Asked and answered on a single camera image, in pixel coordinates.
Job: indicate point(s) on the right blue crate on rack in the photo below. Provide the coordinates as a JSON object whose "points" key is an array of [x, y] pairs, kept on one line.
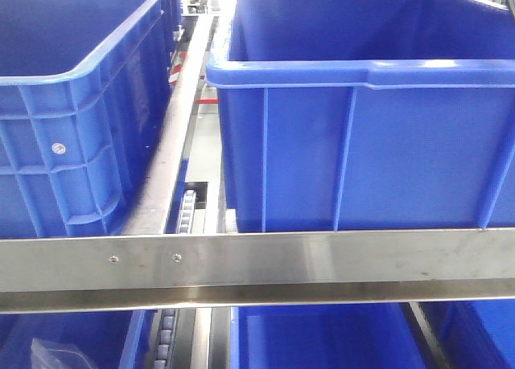
{"points": [[366, 114]]}

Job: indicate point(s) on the blue crate on rack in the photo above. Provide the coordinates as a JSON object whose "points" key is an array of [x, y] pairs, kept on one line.
{"points": [[366, 114], [84, 91]]}

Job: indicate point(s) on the roller conveyor track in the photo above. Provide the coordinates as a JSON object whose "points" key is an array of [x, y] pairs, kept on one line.
{"points": [[173, 343]]}

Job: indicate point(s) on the lower middle blue crate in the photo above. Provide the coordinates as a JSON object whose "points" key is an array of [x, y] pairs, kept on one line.
{"points": [[322, 336]]}

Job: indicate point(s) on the steel rack crossbar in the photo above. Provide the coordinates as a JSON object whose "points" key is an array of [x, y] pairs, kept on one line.
{"points": [[134, 272]]}

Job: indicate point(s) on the left blue crate on rack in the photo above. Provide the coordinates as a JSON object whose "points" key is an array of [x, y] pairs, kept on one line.
{"points": [[84, 91]]}

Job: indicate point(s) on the lower left blue crate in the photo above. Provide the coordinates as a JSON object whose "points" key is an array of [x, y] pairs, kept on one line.
{"points": [[112, 339]]}

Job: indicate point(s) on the lower right blue crate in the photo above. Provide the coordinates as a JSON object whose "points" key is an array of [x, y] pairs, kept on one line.
{"points": [[474, 334]]}

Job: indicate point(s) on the clear plastic bag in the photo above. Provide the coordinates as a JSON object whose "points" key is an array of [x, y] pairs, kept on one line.
{"points": [[52, 355]]}

